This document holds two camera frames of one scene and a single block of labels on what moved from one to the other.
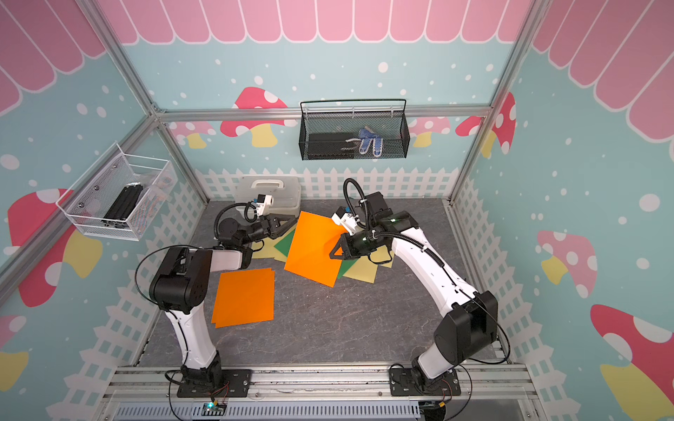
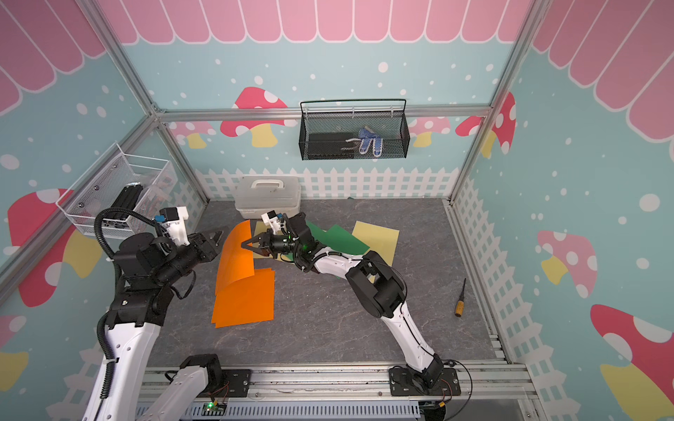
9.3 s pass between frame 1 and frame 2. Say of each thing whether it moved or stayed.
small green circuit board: stayed
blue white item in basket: stayed
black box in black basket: stayed
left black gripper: moved
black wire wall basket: stayed
